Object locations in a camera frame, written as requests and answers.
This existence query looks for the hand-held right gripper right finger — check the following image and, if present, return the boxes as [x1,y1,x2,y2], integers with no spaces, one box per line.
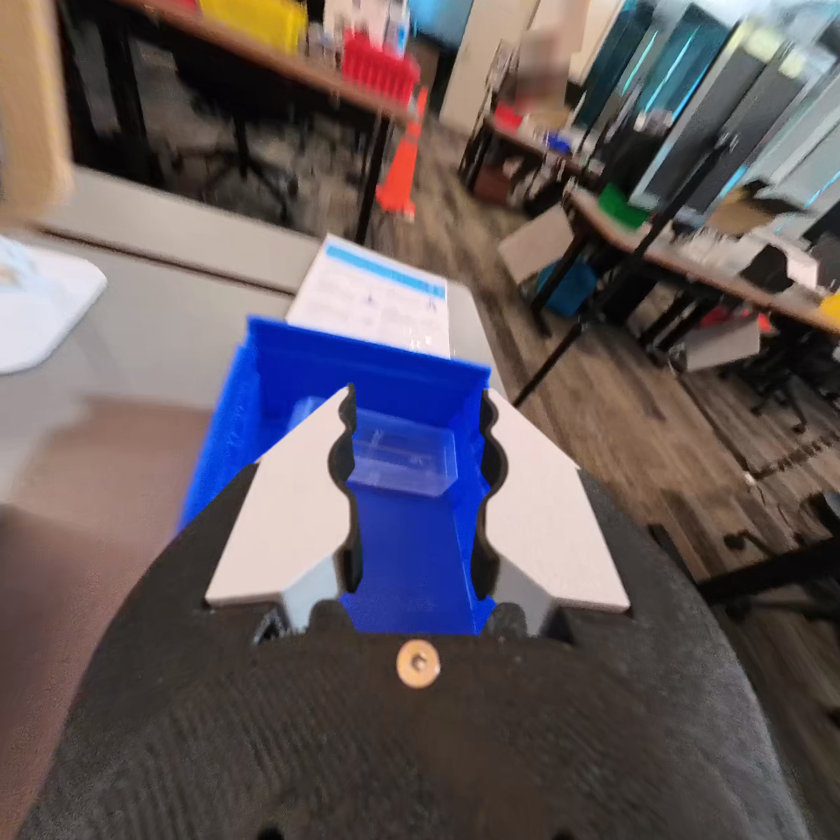
[472,387,632,636]

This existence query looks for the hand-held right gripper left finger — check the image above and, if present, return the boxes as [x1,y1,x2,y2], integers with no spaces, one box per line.
[205,386,364,632]

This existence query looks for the blue plastic bin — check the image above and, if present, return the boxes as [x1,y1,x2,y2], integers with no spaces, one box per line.
[177,315,494,637]

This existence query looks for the clear plastic drawer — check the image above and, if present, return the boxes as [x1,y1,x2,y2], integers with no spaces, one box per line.
[289,394,459,501]

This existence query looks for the printed instruction sheet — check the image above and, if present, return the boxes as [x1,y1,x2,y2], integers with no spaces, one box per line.
[286,234,454,361]

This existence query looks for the blue bin under table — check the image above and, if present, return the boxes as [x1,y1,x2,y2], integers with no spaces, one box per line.
[537,261,599,317]

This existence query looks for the grey board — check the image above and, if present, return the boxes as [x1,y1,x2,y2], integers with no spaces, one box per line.
[497,205,580,284]

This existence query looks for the wooden table with black legs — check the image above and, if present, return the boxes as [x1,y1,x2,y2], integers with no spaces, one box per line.
[512,182,840,411]

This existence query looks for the white paper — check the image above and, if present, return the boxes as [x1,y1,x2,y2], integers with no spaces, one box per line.
[0,235,109,376]

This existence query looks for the small green bin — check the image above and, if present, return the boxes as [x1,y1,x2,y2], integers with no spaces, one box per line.
[598,182,652,231]

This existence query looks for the black bag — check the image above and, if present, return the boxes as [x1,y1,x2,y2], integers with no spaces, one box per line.
[740,243,796,294]

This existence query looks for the orange traffic cone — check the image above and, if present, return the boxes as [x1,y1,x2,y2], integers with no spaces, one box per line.
[375,85,431,219]

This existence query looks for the long wooden table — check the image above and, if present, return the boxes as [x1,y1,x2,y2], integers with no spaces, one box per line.
[115,0,422,245]

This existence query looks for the red plastic bin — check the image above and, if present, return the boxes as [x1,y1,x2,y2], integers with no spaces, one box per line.
[341,31,422,101]

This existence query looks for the beige cardboard panel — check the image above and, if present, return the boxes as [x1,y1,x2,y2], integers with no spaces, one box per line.
[0,0,74,206]

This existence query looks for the yellow plastic bin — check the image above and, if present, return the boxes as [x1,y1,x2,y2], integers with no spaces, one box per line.
[197,0,308,55]

